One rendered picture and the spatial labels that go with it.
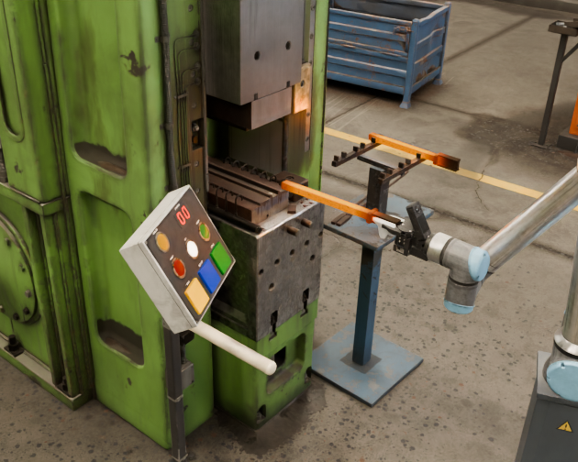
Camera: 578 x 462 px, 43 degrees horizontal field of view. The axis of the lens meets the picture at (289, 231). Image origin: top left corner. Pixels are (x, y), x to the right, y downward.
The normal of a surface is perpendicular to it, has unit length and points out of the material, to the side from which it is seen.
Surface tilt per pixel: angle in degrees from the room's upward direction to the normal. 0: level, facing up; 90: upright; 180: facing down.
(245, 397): 90
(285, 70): 90
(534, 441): 90
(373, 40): 89
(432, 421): 0
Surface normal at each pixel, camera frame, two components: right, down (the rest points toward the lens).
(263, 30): 0.78, 0.33
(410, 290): 0.03, -0.86
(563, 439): -0.29, 0.48
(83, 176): -0.63, 0.38
